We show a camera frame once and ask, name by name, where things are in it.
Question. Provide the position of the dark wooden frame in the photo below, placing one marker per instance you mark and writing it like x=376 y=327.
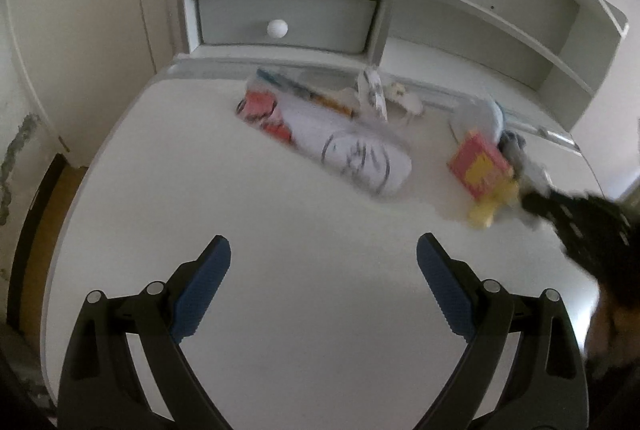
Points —
x=35 y=235

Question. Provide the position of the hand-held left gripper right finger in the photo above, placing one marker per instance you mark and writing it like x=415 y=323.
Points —
x=445 y=285

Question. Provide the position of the grey drawer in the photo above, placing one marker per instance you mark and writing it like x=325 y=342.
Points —
x=325 y=25

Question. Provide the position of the blue and orange wrapper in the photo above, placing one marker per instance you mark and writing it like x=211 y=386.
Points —
x=310 y=95

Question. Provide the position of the yellow snack bag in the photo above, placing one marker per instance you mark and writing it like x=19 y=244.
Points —
x=480 y=170

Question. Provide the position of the white desk shelf unit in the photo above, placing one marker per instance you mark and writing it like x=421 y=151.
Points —
x=450 y=10

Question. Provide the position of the white printed plastic bag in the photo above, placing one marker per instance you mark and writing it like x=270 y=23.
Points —
x=320 y=130

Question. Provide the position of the clear printed wrapper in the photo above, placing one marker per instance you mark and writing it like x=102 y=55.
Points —
x=372 y=92

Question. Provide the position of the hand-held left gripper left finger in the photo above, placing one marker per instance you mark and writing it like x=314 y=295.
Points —
x=205 y=290

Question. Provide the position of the grey crumpled wrapper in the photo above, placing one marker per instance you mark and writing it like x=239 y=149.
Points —
x=520 y=160

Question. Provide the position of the white round drawer knob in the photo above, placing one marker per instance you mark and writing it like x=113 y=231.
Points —
x=277 y=29

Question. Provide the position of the white door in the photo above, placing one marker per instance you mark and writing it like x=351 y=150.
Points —
x=90 y=35

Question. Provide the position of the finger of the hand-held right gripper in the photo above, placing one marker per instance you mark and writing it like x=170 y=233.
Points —
x=545 y=206

